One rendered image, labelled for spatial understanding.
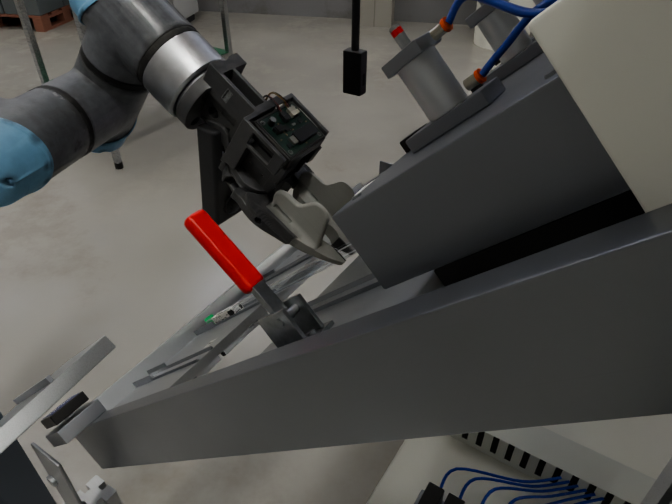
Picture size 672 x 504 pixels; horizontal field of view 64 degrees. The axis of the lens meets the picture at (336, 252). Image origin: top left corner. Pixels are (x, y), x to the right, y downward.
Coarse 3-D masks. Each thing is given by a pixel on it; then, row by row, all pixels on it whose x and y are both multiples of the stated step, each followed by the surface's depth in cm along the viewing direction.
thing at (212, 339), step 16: (304, 256) 76; (272, 272) 82; (288, 272) 73; (288, 288) 66; (256, 304) 64; (224, 320) 70; (240, 320) 62; (256, 320) 69; (208, 336) 68; (224, 336) 59; (192, 352) 64; (208, 352) 57; (160, 368) 68; (176, 368) 60; (192, 368) 55; (144, 384) 67; (160, 384) 59; (176, 384) 54; (128, 400) 64
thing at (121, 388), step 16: (272, 256) 90; (288, 256) 92; (224, 304) 81; (192, 320) 77; (176, 336) 75; (192, 336) 76; (240, 336) 81; (160, 352) 73; (176, 352) 74; (224, 352) 79; (144, 368) 71; (208, 368) 76; (112, 384) 69; (128, 384) 69; (112, 400) 67
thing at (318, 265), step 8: (344, 248) 52; (352, 248) 51; (344, 256) 52; (312, 264) 56; (320, 264) 55; (328, 264) 54; (296, 272) 58; (304, 272) 57; (312, 272) 56; (280, 280) 61; (288, 280) 59; (296, 280) 58; (272, 288) 62; (280, 288) 61; (248, 296) 68; (240, 304) 67; (248, 304) 66; (208, 320) 74
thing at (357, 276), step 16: (352, 272) 44; (368, 272) 40; (432, 272) 30; (336, 288) 43; (352, 288) 39; (368, 288) 36; (400, 288) 31; (416, 288) 29; (432, 288) 27; (320, 304) 42; (336, 304) 38; (352, 304) 35; (368, 304) 33; (384, 304) 30; (336, 320) 34; (352, 320) 32
